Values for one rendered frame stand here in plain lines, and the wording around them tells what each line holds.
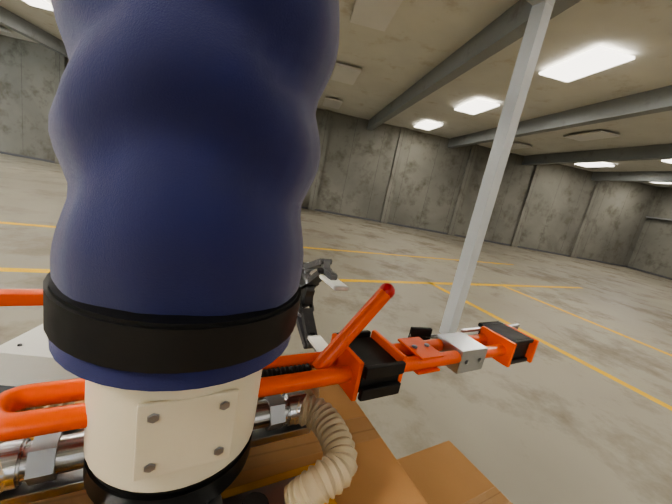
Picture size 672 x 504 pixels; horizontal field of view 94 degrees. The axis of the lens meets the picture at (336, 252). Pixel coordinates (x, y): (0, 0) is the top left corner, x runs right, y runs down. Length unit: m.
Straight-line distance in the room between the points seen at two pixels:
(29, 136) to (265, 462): 16.37
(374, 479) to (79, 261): 0.44
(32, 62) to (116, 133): 16.43
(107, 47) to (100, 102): 0.03
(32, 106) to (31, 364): 15.75
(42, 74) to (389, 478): 16.35
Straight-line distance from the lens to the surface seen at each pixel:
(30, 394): 0.44
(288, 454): 0.53
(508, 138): 3.43
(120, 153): 0.26
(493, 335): 0.72
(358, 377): 0.45
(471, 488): 1.22
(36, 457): 0.44
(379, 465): 0.56
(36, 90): 16.54
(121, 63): 0.25
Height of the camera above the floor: 1.33
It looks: 12 degrees down
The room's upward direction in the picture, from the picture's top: 11 degrees clockwise
